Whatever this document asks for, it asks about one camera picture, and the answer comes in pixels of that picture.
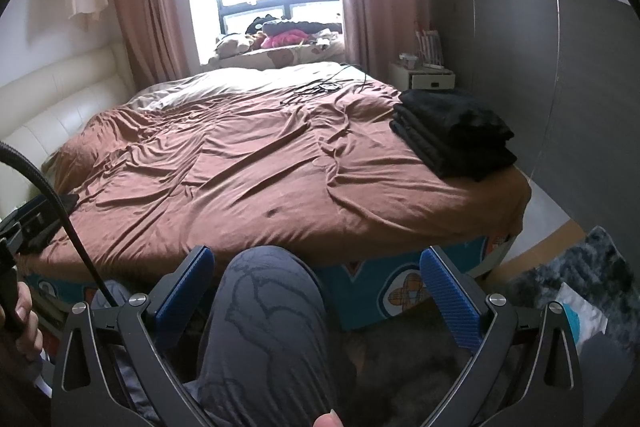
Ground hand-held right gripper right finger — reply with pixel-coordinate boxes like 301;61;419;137
420;246;583;427

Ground pink plush toy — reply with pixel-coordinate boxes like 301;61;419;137
262;31;306;50

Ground white nightstand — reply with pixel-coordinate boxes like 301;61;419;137
389;59;456;92

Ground bed with brown cover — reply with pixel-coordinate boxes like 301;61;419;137
20;82;533;288

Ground long dark plush toy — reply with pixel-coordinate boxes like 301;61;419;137
262;19;343;38

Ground black plush toy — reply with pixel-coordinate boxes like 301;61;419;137
247;14;278;35

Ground grey shaggy rug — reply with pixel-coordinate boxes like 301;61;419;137
345;226;638;427

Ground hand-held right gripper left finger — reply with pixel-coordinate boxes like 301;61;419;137
50;245;216;427

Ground beige plush toy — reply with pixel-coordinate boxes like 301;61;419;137
215;34;257;58

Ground person's left forearm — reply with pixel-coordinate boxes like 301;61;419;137
0;329;56;427

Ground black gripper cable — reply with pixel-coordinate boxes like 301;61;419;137
0;141;118;308

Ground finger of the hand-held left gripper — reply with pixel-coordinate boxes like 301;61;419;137
20;219;65;254
10;194;81;229

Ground blue printed bed sheet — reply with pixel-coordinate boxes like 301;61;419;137
25;232;516;333

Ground beige quilt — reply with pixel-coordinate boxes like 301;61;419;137
125;62;381;112

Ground person's knee grey trousers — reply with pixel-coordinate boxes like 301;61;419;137
192;246;358;427

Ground white teal packet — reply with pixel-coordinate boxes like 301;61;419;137
554;282;602;339

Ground cream padded headboard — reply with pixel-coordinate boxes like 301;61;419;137
0;42;136;188

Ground plush toys on windowsill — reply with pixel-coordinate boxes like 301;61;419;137
200;39;346;70

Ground person's left hand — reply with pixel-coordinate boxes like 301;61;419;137
0;279;47;364

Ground folded black pants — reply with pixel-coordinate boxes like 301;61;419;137
390;119;518;182

